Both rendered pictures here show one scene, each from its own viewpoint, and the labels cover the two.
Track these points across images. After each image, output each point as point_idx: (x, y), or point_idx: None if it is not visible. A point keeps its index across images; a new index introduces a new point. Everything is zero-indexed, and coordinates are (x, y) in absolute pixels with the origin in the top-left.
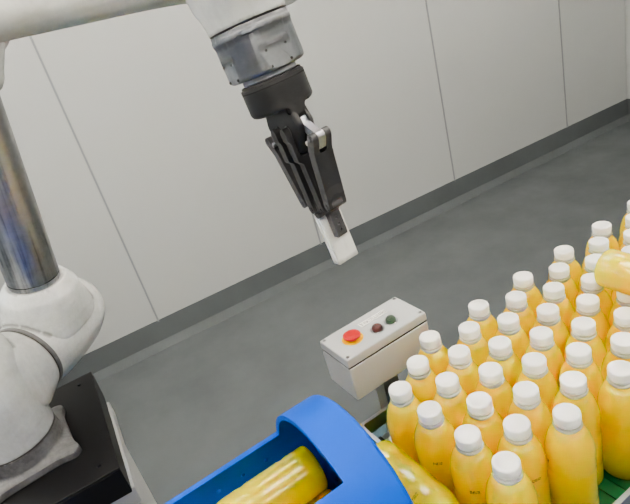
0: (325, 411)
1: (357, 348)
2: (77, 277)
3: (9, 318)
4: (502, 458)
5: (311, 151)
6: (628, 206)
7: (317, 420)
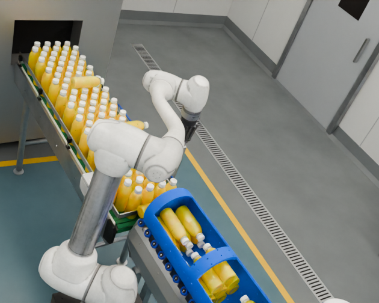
0: (175, 191)
1: None
2: (55, 246)
3: (94, 266)
4: (172, 180)
5: (195, 128)
6: (71, 106)
7: (177, 193)
